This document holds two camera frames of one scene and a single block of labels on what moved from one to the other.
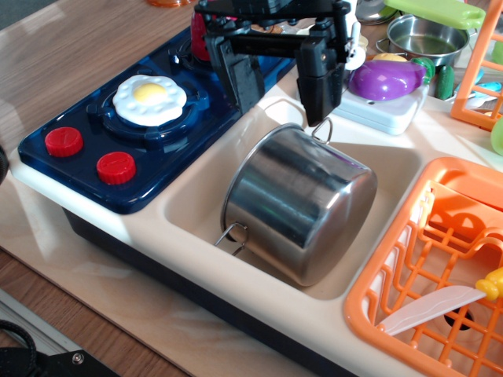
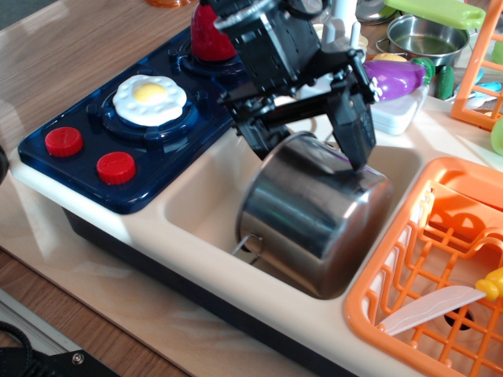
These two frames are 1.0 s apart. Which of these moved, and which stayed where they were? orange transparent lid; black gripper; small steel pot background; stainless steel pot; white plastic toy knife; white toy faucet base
Moved: stainless steel pot; black gripper
Stayed: small steel pot background; white toy faucet base; white plastic toy knife; orange transparent lid
